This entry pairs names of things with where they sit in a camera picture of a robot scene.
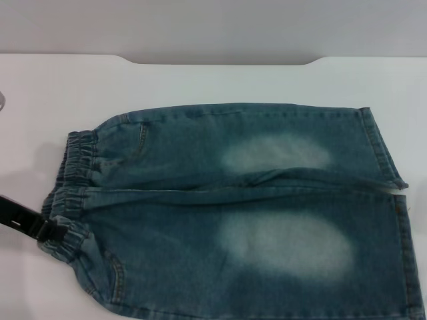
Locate blue denim shorts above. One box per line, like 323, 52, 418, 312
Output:
37, 103, 424, 320

